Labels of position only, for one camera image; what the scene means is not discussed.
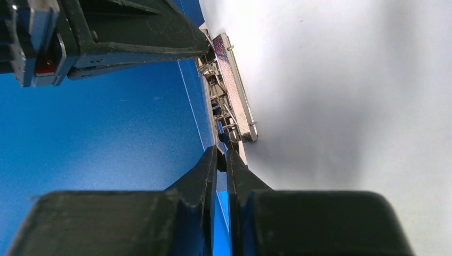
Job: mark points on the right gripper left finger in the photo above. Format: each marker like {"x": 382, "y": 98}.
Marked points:
{"x": 174, "y": 221}

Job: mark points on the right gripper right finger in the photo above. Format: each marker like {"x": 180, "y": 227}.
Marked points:
{"x": 264, "y": 221}

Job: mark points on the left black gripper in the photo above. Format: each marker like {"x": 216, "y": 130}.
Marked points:
{"x": 43, "y": 42}

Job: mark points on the blue plastic folder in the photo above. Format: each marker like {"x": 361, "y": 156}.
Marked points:
{"x": 136, "y": 129}

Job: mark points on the metal folder clip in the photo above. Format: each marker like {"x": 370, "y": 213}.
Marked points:
{"x": 229, "y": 110}

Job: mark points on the white paper sheets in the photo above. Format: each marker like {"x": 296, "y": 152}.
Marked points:
{"x": 350, "y": 95}

